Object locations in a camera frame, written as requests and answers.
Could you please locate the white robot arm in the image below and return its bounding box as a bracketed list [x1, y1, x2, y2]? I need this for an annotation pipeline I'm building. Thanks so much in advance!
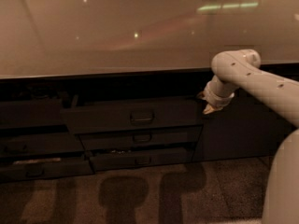
[197, 49, 299, 224]

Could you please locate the dark drawer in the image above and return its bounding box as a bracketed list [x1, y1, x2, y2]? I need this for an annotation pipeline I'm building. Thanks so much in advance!
[0, 159, 93, 183]
[0, 133, 83, 158]
[79, 125, 202, 150]
[90, 147, 193, 171]
[62, 97, 201, 134]
[0, 99, 64, 129]

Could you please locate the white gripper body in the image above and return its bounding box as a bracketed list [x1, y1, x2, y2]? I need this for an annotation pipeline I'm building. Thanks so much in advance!
[204, 84, 235, 108]

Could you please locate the dark cabinet door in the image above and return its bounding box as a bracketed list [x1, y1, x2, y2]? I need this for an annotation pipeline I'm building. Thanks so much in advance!
[192, 69, 295, 162]

